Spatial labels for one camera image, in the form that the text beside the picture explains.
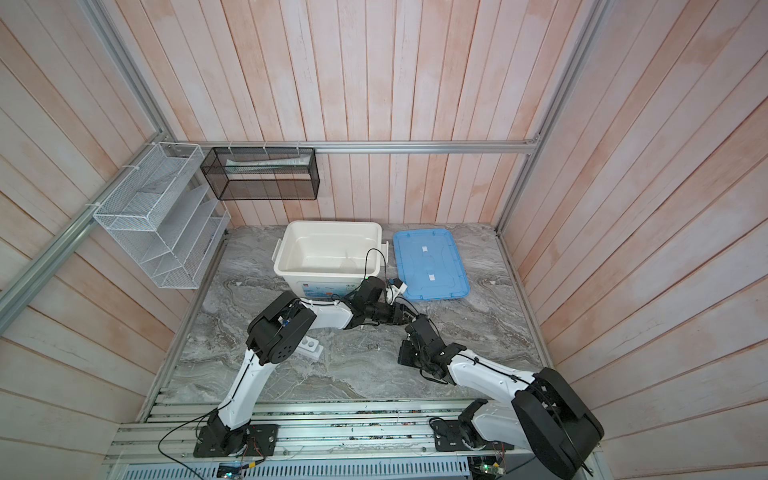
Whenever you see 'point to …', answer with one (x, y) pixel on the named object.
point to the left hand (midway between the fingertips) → (415, 323)
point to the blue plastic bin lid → (430, 264)
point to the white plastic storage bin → (328, 259)
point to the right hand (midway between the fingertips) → (402, 353)
